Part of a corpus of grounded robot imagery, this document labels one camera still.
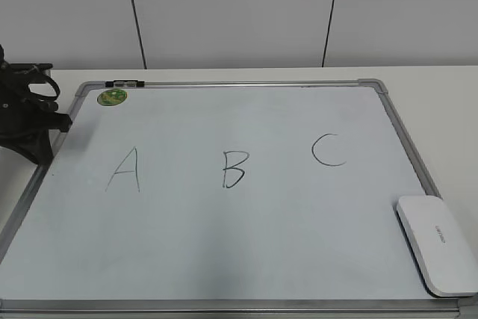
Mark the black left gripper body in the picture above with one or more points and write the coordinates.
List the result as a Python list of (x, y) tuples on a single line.
[(25, 100)]

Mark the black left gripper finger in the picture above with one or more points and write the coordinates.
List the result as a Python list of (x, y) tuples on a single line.
[(57, 121), (35, 147)]

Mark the white whiteboard eraser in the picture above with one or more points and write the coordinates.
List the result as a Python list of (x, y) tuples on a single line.
[(445, 260)]

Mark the green round magnet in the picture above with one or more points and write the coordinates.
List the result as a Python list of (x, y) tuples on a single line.
[(112, 97)]

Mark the black marker pen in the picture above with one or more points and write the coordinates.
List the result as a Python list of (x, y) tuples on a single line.
[(125, 83)]

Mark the aluminium framed whiteboard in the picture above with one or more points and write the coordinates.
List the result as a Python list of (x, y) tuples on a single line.
[(223, 200)]

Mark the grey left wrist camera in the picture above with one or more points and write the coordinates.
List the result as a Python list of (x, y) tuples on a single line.
[(28, 67)]

